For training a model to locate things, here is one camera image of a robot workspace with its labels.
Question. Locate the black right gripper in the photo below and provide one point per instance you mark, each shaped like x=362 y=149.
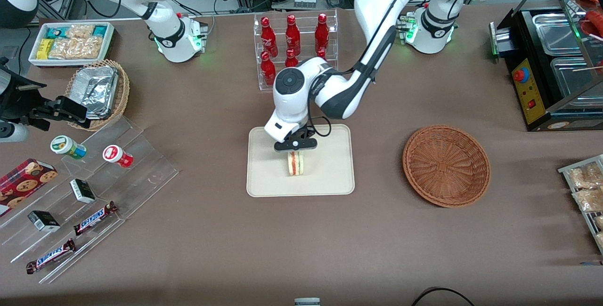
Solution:
x=20 y=102

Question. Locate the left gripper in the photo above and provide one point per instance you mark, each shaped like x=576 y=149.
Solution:
x=303 y=133

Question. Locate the triangle sandwich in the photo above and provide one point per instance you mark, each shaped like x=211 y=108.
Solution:
x=297 y=164

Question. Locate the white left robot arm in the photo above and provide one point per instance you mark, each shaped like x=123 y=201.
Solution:
x=377 y=4

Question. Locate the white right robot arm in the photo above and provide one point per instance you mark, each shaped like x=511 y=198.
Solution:
x=166 y=37

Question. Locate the light wicker basket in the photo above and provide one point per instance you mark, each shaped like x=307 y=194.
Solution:
x=123 y=89

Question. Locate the beige plastic tray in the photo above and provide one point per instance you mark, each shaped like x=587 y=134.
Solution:
x=330 y=169

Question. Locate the brown wicker basket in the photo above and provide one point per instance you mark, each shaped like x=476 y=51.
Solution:
x=445 y=165

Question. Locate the tray of packaged snacks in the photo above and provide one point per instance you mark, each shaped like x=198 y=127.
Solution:
x=584 y=212

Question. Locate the green lid cup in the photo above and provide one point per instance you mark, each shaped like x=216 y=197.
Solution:
x=63 y=145

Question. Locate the stack of foil trays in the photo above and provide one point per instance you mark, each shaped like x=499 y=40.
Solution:
x=96 y=89

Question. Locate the clear acrylic bottle rack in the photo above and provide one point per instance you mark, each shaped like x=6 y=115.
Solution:
x=264 y=84

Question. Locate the red cola bottle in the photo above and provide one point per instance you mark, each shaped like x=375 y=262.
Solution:
x=321 y=34
x=292 y=36
x=268 y=37
x=291 y=59
x=321 y=54
x=267 y=70

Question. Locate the red lid cup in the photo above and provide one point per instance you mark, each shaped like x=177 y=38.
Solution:
x=115 y=154

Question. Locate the clear bag of crackers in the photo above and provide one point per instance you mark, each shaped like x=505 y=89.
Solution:
x=75 y=48
x=81 y=30

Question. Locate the white plastic snack bin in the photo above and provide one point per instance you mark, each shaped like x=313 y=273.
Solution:
x=34 y=59

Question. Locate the yellow snack packet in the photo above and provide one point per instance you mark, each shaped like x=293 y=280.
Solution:
x=44 y=48

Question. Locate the small black box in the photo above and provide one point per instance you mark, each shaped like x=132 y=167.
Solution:
x=83 y=191
x=43 y=221

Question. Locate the teal snack packet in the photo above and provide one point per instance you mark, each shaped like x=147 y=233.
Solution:
x=100 y=30
x=56 y=31

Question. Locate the red cookie box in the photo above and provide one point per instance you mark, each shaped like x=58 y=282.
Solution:
x=23 y=183

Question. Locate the clear acrylic stepped display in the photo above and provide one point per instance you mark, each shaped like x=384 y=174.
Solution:
x=136 y=174

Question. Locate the snickers chocolate bar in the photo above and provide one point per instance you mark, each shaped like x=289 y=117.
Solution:
x=94 y=219
x=51 y=256

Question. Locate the white power strip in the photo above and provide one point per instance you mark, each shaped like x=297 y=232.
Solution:
x=305 y=1

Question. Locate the grey box at table edge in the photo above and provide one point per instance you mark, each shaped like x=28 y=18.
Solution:
x=307 y=302

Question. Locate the red emergency button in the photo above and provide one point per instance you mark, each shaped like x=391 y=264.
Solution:
x=521 y=75

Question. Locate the black hot food display case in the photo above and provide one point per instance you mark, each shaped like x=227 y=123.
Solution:
x=537 y=61

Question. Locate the steel food pan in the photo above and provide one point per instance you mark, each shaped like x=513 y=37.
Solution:
x=572 y=75
x=556 y=33

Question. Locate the clear bag of pastry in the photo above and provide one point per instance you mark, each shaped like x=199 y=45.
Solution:
x=584 y=177
x=589 y=199

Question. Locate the red sausage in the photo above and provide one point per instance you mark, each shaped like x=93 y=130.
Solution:
x=596 y=21

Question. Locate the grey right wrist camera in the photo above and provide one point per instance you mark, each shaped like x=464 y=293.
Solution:
x=12 y=132

